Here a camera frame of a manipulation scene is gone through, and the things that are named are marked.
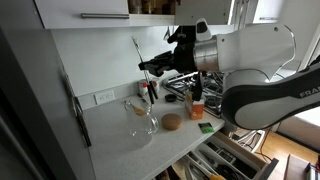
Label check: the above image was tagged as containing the transparent glass jar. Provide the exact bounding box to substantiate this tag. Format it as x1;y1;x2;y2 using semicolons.
124;97;159;135

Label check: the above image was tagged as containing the round cork lid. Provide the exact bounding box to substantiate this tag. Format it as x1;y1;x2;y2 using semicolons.
161;113;182;131

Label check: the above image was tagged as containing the black oven mitt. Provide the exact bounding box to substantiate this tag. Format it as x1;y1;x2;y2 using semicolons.
167;26;196;45

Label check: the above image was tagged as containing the white wall outlet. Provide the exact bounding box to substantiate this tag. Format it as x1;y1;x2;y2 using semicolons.
94;90;115;105

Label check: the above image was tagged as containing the white upper cabinet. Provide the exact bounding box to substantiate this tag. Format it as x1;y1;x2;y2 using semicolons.
34;0;234;29

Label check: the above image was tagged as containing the green packet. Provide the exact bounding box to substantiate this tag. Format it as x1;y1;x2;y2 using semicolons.
198;123;214;134

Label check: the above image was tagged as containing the orange carton box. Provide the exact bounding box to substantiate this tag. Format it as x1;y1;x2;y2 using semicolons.
185;91;204;120

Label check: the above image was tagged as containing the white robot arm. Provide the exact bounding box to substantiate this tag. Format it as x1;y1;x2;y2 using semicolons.
139;18;320;130

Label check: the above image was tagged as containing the hanging metal ladle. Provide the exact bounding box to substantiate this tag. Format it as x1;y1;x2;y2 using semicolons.
229;0;250;30

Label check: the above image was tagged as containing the orange-labelled spice jar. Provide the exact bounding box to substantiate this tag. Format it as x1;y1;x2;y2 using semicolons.
151;77;160;93

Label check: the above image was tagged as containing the black round lid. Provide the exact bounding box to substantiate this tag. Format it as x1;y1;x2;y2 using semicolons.
165;94;177;102

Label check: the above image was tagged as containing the gas stove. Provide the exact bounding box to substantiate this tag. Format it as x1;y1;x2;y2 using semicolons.
162;72;223;118

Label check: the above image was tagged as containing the metal skewer black handle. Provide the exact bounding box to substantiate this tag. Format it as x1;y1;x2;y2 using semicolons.
131;36;154;105
132;38;160;100

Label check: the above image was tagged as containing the open kitchen drawer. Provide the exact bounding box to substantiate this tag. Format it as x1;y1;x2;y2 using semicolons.
151;130;278;180

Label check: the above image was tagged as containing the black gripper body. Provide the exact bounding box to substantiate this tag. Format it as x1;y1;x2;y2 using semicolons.
157;43;197;75

